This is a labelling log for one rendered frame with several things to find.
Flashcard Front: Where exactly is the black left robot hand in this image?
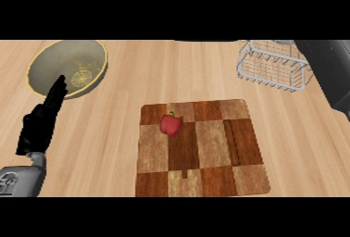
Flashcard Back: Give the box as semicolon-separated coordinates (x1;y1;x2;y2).
15;74;70;156

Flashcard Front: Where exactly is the checkered wooden cutting board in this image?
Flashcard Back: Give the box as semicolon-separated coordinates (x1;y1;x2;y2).
135;98;272;198

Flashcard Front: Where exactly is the grey bowl with yellow rim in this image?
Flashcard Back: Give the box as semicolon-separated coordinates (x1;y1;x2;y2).
25;40;109;100

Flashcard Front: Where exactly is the red bell pepper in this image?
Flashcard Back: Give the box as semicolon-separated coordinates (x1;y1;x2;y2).
158;111;185;137

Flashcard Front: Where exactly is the white wire tiered basket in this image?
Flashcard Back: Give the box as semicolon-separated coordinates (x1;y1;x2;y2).
235;40;315;93

